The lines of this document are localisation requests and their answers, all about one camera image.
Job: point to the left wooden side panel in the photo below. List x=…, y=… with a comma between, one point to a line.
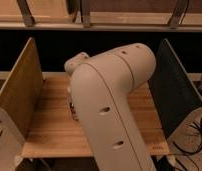
x=20, y=91

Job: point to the wooden shelf rail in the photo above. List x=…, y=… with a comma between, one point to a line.
x=102, y=15

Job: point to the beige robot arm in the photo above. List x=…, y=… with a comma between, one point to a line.
x=99, y=86

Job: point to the right dark side panel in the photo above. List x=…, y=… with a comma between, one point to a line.
x=174, y=94

